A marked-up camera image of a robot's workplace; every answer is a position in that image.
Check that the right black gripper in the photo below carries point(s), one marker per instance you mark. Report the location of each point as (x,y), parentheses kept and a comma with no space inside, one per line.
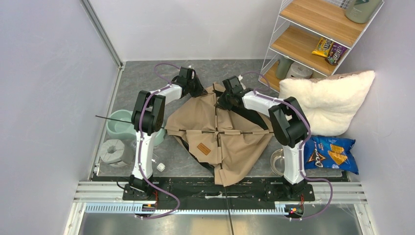
(222,103)

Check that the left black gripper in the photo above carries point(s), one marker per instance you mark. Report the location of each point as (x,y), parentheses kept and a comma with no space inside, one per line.
(200,91)

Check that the tan fabric pet tent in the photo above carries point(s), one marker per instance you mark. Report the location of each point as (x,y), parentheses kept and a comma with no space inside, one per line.
(219,139)

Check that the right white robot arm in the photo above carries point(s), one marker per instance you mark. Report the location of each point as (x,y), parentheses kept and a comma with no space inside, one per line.
(288,121)

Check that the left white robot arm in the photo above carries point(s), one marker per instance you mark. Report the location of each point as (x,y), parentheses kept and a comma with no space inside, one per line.
(148,117)

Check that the mint green pet bowl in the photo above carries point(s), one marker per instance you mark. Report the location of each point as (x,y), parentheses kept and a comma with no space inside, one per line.
(120,130)

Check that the green cylinder bottle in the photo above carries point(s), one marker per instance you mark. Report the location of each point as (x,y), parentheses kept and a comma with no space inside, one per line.
(283,67)

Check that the white toilet paper roll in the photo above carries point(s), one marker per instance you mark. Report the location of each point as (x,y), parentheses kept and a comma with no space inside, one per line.
(298,70)

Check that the stainless steel bowl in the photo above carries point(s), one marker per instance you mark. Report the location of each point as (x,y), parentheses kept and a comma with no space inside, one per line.
(277,163)

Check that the clear plastic bottle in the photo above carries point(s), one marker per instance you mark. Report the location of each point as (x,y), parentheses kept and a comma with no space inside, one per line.
(157,162)

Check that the white fluffy pillow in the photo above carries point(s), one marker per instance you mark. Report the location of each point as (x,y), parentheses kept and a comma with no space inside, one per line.
(329,103)

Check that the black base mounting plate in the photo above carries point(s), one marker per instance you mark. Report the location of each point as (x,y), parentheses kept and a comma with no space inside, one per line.
(192,193)

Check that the blue Doritos chip bag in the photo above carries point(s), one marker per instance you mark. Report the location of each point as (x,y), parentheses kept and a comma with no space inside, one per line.
(330,152)

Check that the yellow M&M's bag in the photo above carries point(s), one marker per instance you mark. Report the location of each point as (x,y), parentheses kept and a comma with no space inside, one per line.
(323,47)

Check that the grey-green jar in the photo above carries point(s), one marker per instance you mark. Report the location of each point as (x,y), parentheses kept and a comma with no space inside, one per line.
(360,11)

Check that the white wire wooden shelf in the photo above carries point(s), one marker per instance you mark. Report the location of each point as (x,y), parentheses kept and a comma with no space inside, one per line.
(299,26)

